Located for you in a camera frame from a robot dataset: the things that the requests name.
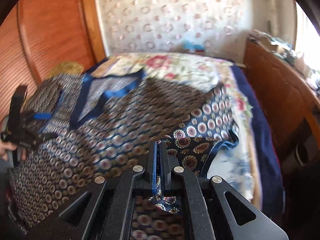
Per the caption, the navy medallion patterned garment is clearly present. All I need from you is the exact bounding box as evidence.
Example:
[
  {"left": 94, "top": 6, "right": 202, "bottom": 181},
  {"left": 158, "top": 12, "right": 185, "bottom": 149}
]
[{"left": 10, "top": 74, "right": 239, "bottom": 239}]

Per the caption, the person's left hand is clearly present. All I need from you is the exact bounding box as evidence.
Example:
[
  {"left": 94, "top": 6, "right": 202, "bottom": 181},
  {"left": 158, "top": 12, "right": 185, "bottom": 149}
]
[{"left": 0, "top": 141, "right": 27, "bottom": 161}]

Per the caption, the blue white floral cloth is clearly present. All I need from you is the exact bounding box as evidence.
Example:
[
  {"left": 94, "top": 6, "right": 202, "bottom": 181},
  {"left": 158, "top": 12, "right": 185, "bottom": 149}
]
[{"left": 207, "top": 142, "right": 254, "bottom": 201}]

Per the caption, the gold green cushion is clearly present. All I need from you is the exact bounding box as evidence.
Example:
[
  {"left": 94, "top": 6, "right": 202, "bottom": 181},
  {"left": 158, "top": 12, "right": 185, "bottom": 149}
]
[{"left": 47, "top": 61, "right": 84, "bottom": 77}]

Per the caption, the floral bed blanket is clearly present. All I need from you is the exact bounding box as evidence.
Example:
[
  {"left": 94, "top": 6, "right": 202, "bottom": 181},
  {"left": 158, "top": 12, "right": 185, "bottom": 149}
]
[{"left": 87, "top": 53, "right": 284, "bottom": 218}]

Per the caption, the wooden desk cabinet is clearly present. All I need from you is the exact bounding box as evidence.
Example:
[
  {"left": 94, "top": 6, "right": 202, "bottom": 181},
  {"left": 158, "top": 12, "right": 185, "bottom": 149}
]
[{"left": 244, "top": 39, "right": 319, "bottom": 175}]

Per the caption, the sheer circle patterned curtain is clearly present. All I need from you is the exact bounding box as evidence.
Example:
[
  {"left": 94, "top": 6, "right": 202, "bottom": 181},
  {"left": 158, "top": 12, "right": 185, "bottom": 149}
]
[{"left": 95, "top": 0, "right": 252, "bottom": 61}]

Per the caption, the turquoise box on floor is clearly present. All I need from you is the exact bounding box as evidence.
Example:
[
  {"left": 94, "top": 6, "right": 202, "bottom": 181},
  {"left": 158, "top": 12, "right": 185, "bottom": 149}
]
[{"left": 183, "top": 41, "right": 205, "bottom": 55}]

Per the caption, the clutter on desk top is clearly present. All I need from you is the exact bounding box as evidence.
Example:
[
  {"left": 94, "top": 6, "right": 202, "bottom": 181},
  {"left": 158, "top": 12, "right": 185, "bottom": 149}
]
[{"left": 248, "top": 29, "right": 319, "bottom": 93}]

